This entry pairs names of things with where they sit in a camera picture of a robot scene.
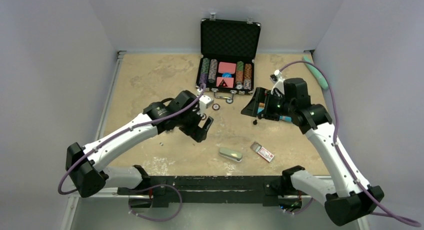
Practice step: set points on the blue dealer button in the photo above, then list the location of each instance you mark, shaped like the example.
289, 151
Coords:
226, 75

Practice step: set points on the black poker chip case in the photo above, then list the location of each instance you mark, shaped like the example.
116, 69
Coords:
228, 41

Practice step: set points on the blue pen tool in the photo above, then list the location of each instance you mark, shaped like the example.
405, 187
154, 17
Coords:
283, 118

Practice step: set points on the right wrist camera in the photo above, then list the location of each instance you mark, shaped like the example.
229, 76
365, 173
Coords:
278, 82

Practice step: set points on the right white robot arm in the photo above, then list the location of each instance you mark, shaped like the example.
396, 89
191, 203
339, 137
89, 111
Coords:
350, 196

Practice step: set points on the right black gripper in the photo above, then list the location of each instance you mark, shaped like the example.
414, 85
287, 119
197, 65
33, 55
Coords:
251, 109

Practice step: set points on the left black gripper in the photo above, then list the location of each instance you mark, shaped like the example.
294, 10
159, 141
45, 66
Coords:
196, 132

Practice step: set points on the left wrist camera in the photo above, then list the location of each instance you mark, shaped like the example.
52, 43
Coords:
205, 102

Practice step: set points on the red white staple box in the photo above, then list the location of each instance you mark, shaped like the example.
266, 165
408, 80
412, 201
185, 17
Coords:
262, 151

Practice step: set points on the green white stapler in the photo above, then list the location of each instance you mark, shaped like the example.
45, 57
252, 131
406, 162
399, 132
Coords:
230, 154

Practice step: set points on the mint green cylinder tool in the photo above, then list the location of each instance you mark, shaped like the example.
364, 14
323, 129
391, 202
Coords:
318, 76

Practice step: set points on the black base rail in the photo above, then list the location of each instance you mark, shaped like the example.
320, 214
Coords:
163, 190

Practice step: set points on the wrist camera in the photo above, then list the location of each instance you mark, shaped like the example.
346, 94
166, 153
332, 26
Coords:
205, 102
278, 82

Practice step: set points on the pink card deck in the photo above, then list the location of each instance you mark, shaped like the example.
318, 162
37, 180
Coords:
225, 82
226, 67

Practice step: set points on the aluminium frame rail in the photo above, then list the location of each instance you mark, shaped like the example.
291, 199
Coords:
73, 198

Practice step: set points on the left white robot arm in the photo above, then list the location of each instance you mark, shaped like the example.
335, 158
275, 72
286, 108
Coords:
88, 166

